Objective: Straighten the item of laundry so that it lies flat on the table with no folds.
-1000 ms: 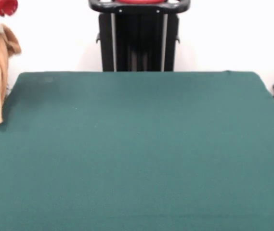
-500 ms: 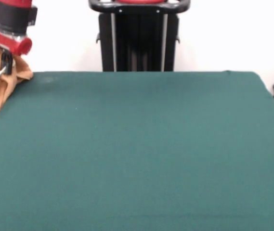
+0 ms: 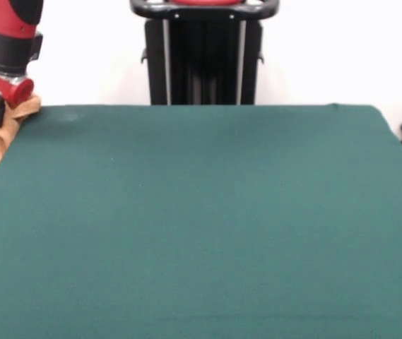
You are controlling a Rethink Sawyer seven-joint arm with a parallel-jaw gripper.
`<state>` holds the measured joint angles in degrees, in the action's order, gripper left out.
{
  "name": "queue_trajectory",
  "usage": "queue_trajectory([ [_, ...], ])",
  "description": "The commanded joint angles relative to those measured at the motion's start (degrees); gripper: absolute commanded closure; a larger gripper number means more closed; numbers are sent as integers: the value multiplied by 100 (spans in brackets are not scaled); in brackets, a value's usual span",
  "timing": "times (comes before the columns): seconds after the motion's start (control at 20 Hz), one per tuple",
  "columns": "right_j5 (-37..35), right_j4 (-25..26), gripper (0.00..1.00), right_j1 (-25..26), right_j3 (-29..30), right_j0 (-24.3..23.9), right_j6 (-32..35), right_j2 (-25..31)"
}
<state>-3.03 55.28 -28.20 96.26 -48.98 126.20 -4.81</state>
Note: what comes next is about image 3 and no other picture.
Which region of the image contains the dark green table cloth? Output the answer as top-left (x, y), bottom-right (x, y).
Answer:
top-left (0, 103), bottom-right (402, 339)

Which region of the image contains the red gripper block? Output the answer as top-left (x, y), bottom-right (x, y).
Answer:
top-left (0, 66), bottom-right (35, 129)

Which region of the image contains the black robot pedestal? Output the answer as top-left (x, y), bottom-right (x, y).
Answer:
top-left (129, 0), bottom-right (280, 106)

